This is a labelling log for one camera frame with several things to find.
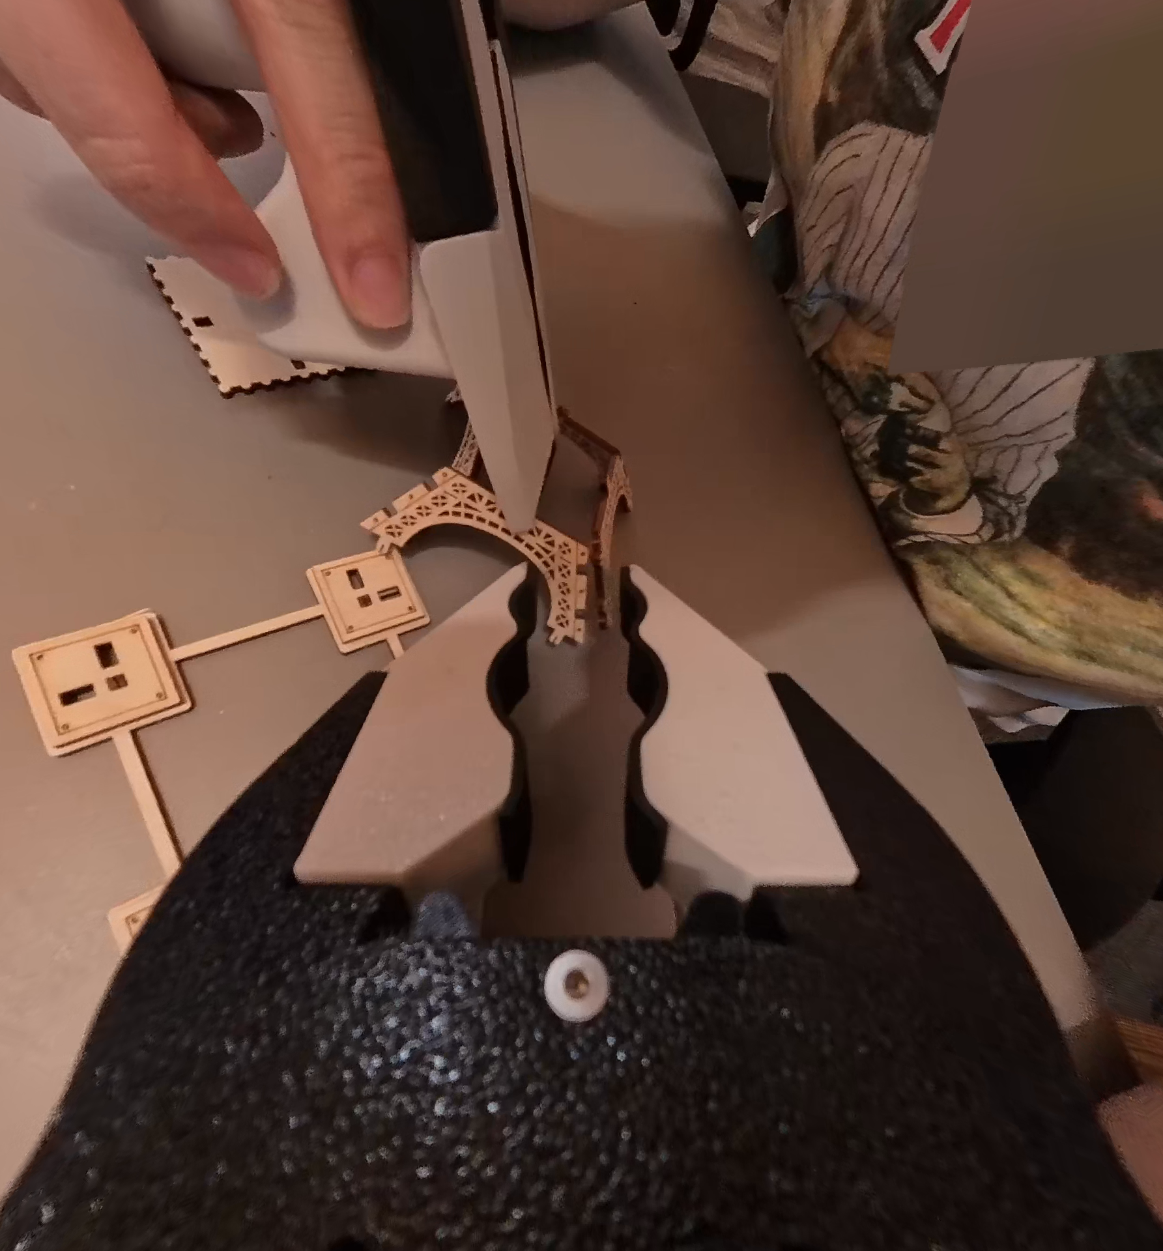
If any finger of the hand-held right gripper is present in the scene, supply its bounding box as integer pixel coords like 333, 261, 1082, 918
502, 42, 557, 478
419, 39, 545, 528

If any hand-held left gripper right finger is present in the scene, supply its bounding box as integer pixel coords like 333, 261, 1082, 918
620, 564, 857, 900

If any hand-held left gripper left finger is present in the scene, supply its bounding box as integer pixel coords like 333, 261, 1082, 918
294, 564, 533, 915

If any wooden lattice arch base assembly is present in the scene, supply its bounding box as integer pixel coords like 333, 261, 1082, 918
442, 389, 635, 627

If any grey desk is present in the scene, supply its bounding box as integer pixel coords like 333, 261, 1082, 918
0, 59, 1094, 1203

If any person's right hand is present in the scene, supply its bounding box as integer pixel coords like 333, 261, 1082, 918
0, 0, 416, 332

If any square slotted wooden plate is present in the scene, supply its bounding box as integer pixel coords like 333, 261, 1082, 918
146, 249, 367, 401

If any person's printed shirt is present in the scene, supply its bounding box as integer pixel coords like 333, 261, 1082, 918
683, 0, 1163, 705

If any wooden frame with square pads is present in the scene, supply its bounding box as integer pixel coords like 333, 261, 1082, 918
12, 549, 430, 954

